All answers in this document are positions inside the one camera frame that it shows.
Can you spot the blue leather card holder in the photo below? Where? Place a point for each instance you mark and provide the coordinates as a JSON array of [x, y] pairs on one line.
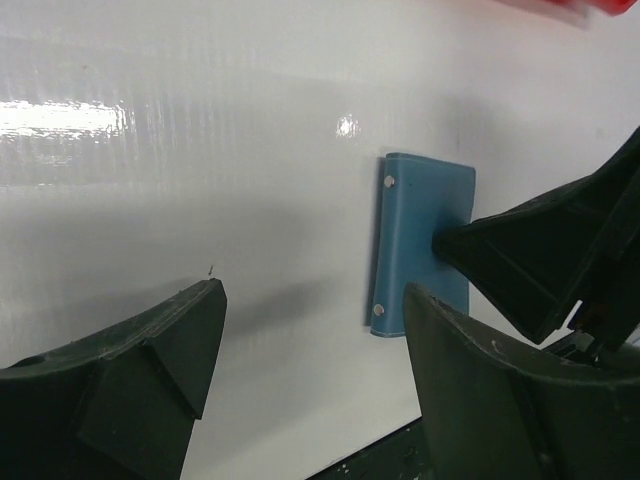
[[419, 197]]

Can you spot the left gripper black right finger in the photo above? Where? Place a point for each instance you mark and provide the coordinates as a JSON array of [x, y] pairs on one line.
[[496, 408]]

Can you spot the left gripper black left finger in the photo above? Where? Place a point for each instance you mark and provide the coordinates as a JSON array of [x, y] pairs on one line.
[[120, 403]]

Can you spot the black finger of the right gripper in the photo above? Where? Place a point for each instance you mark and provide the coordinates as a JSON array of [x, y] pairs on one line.
[[567, 257]]

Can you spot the middle red plastic bin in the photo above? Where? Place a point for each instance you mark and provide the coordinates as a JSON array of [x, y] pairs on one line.
[[609, 7]]

